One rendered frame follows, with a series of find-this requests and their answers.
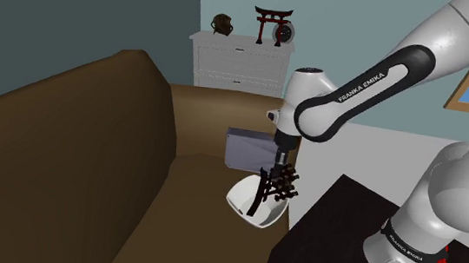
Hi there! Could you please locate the grey box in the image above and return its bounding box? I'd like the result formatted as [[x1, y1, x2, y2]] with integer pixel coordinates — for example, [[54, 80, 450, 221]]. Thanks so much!
[[222, 126, 288, 176]]

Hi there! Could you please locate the dark spiky lattice tool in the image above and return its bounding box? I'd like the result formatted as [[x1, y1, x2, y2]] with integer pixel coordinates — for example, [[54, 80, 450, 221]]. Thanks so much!
[[245, 159, 303, 222]]

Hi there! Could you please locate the white bowl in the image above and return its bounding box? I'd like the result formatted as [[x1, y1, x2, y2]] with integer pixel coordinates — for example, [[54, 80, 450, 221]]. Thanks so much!
[[223, 170, 292, 231]]

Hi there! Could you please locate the white chest of drawers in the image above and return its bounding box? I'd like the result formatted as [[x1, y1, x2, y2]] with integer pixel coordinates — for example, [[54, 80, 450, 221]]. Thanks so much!
[[184, 0, 300, 100]]

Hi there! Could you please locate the black robot stand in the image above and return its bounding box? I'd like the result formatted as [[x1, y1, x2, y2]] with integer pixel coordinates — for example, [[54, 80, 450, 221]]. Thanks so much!
[[266, 168, 469, 263]]

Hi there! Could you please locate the brown sofa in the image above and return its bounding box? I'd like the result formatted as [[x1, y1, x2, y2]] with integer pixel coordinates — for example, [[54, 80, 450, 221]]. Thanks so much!
[[0, 37, 309, 263]]

